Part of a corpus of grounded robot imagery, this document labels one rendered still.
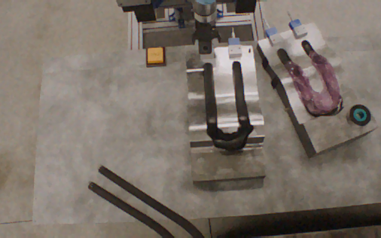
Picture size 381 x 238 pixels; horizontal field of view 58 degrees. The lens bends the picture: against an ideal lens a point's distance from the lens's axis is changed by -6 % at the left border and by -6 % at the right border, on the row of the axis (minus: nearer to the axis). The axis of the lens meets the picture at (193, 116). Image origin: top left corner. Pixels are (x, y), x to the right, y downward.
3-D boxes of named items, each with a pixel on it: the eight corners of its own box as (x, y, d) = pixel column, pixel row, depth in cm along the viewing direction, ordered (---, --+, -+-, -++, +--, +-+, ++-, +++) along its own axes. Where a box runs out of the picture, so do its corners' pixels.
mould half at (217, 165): (186, 60, 148) (184, 44, 135) (250, 56, 147) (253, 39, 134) (193, 183, 133) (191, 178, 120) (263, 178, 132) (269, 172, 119)
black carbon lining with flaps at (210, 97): (201, 65, 139) (200, 53, 130) (243, 62, 139) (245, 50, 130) (208, 154, 129) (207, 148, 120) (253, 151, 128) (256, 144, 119)
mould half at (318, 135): (256, 47, 148) (259, 34, 138) (311, 28, 150) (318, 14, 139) (309, 159, 133) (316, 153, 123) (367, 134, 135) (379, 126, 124)
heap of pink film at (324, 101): (278, 62, 139) (281, 53, 132) (317, 48, 140) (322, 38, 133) (306, 122, 132) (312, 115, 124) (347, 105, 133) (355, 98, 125)
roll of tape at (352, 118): (364, 132, 124) (367, 129, 121) (342, 123, 125) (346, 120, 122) (369, 112, 126) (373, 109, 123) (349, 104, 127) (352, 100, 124)
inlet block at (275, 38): (257, 24, 148) (259, 16, 143) (268, 20, 149) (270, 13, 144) (271, 50, 144) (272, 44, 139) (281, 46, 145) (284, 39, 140)
